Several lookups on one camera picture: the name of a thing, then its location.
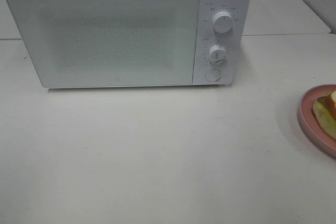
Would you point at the white bread sandwich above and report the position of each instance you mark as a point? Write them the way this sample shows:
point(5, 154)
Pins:
point(324, 112)

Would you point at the pink round plate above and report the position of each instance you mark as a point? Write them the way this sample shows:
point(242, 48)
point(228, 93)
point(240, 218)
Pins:
point(308, 122)

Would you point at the round door release button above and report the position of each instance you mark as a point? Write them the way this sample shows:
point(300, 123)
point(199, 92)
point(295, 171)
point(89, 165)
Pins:
point(213, 75)

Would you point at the upper white control knob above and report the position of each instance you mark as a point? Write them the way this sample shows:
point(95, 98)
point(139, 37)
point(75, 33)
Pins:
point(222, 21)

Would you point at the white timer knob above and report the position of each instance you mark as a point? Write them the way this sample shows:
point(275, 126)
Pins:
point(217, 54)

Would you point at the white microwave door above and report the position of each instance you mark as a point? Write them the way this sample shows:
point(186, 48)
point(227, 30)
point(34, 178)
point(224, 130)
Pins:
point(109, 43)

